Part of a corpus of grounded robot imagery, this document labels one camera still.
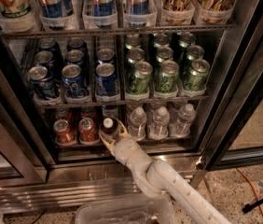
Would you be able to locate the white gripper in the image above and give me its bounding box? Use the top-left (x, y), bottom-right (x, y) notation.
top-left (99, 120), bottom-right (140, 165)

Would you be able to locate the dark drink bottle white cap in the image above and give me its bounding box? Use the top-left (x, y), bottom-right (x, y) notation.
top-left (100, 117), bottom-right (119, 142)

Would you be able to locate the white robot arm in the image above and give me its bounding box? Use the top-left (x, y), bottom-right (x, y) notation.
top-left (99, 118), bottom-right (231, 224)

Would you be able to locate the clear water bottle left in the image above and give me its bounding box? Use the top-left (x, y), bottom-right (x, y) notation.
top-left (128, 106), bottom-right (147, 141)

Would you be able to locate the clear water bottle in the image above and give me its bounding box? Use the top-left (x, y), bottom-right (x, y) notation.
top-left (128, 106), bottom-right (147, 141)
top-left (169, 104), bottom-right (196, 138)
top-left (148, 106), bottom-right (170, 140)

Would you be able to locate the clear water bottle middle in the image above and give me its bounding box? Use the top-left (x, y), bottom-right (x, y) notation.
top-left (148, 106), bottom-right (170, 140)

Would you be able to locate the clear water bottle right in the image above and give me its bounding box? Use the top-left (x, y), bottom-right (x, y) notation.
top-left (169, 104), bottom-right (196, 138)

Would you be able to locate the stainless steel fridge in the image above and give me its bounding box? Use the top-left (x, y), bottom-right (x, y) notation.
top-left (0, 0), bottom-right (263, 213)

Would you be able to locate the red soda can front right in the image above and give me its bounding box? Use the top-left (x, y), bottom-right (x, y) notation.
top-left (78, 118), bottom-right (99, 145)

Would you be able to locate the red soda can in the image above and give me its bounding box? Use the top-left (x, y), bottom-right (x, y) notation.
top-left (53, 119), bottom-right (76, 147)
top-left (80, 106), bottom-right (97, 120)
top-left (55, 107), bottom-right (72, 121)
top-left (78, 118), bottom-right (99, 145)

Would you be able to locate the red soda can back right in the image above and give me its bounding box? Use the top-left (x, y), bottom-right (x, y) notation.
top-left (80, 106), bottom-right (97, 120)

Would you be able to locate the red soda can front left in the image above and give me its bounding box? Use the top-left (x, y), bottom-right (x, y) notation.
top-left (53, 119), bottom-right (76, 147)

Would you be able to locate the blue can front right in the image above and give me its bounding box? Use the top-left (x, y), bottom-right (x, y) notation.
top-left (95, 63), bottom-right (119, 97)

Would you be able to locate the blue can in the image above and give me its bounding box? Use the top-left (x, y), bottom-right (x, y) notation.
top-left (35, 50), bottom-right (61, 80)
top-left (95, 63), bottom-right (119, 97)
top-left (38, 38), bottom-right (60, 55)
top-left (28, 66), bottom-right (59, 100)
top-left (64, 49), bottom-right (86, 67)
top-left (62, 64), bottom-right (90, 98)
top-left (96, 48), bottom-right (116, 65)
top-left (67, 37), bottom-right (87, 52)

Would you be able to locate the green can front left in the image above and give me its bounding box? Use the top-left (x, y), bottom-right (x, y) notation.
top-left (127, 61), bottom-right (153, 95)

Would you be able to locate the green can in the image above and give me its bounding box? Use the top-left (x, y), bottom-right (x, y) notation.
top-left (126, 48), bottom-right (145, 66)
top-left (156, 47), bottom-right (173, 64)
top-left (178, 32), bottom-right (196, 51)
top-left (183, 59), bottom-right (210, 91)
top-left (182, 45), bottom-right (204, 65)
top-left (125, 35), bottom-right (142, 49)
top-left (127, 61), bottom-right (153, 95)
top-left (152, 34), bottom-right (169, 49)
top-left (155, 61), bottom-right (179, 93)

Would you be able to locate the red soda can back left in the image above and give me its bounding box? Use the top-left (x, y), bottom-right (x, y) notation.
top-left (55, 107), bottom-right (72, 121)

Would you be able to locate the blue can front middle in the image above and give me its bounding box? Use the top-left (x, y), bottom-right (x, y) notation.
top-left (62, 64), bottom-right (90, 98)

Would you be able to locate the green can front middle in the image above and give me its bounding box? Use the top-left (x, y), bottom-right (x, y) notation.
top-left (155, 61), bottom-right (179, 93)

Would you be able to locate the clear plastic bin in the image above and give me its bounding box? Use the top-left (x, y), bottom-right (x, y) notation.
top-left (75, 194), bottom-right (177, 224)

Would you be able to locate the blue can middle right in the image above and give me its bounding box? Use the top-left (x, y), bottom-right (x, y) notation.
top-left (96, 48), bottom-right (116, 65)

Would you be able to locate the green can middle left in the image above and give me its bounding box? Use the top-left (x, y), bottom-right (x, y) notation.
top-left (126, 48), bottom-right (145, 66)

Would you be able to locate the blue can middle centre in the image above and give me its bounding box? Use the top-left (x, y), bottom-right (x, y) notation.
top-left (64, 49), bottom-right (86, 67)

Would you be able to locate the blue can front left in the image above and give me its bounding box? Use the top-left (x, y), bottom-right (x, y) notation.
top-left (28, 66), bottom-right (59, 100)

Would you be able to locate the green can middle centre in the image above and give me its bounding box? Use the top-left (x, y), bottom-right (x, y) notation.
top-left (156, 47), bottom-right (173, 64)

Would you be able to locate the green can back left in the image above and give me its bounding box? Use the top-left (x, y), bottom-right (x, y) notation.
top-left (125, 35), bottom-right (142, 49)

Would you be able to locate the green can front right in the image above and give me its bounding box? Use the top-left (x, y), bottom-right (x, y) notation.
top-left (183, 59), bottom-right (210, 91)

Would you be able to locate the blue can back centre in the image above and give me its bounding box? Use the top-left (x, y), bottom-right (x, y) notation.
top-left (67, 37), bottom-right (87, 52)

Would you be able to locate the green can back centre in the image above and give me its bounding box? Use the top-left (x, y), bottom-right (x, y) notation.
top-left (152, 34), bottom-right (169, 49)

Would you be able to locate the blue can middle left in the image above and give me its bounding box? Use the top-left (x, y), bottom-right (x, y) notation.
top-left (35, 50), bottom-right (61, 80)

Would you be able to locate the green can middle right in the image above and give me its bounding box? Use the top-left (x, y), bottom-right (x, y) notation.
top-left (182, 45), bottom-right (204, 65)

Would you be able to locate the blue can back left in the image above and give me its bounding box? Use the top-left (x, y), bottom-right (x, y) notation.
top-left (38, 38), bottom-right (60, 55)

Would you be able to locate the green can back right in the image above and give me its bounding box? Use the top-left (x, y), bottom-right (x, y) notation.
top-left (178, 32), bottom-right (196, 51)

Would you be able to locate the red bull can middle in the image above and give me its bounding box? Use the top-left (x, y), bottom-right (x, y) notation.
top-left (89, 0), bottom-right (115, 18)

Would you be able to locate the black stand leg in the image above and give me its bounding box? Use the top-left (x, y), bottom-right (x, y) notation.
top-left (242, 198), bottom-right (263, 214)

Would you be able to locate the red bull can left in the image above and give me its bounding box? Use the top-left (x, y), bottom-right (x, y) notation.
top-left (38, 0), bottom-right (74, 18)

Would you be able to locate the orange cable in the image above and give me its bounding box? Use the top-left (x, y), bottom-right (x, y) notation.
top-left (236, 167), bottom-right (263, 224)

